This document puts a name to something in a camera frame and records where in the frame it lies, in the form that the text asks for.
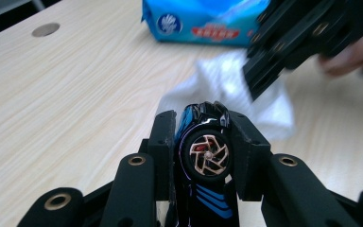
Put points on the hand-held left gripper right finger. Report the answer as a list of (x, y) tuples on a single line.
[(252, 157)]

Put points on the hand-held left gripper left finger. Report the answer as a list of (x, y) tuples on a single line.
[(162, 142)]

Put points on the blue and black toy car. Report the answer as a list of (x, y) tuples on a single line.
[(206, 157)]

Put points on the white wet wipe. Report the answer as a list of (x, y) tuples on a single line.
[(220, 82)]

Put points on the blue wet wipes pack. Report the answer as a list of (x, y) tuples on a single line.
[(201, 19)]

